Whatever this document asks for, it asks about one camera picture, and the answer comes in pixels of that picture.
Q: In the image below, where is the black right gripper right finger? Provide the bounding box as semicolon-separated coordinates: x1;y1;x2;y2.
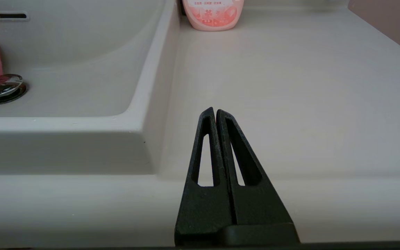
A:
216;109;299;245

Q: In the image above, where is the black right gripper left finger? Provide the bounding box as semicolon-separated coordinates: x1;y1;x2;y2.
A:
175;107;237;247

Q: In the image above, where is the beige sink basin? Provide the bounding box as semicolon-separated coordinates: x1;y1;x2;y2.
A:
0;0;183;174

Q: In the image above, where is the pink soap pump bottle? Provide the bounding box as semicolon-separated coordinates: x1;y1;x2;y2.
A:
182;0;245;32

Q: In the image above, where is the chrome drain stopper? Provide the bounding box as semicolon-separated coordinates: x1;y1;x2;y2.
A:
0;74;28;105

